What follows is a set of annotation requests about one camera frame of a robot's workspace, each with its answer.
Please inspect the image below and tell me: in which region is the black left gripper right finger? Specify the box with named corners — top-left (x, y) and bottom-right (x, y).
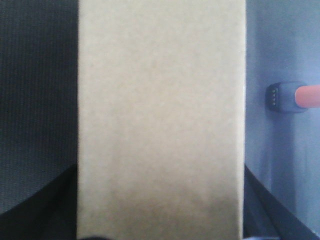
top-left (243, 167), bottom-right (320, 240)

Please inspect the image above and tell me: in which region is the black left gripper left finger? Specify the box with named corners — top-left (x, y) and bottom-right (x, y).
top-left (0, 165), bottom-right (78, 240)

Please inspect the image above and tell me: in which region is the brown cardboard package box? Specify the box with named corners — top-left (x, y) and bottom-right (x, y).
top-left (77, 0), bottom-right (246, 240)

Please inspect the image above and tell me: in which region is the orange black barcode scanner gun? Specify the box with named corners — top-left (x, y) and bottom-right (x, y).
top-left (265, 81), bottom-right (320, 113)

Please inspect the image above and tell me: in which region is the dark grey table mat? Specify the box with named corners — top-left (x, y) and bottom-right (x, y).
top-left (0, 0), bottom-right (320, 240)

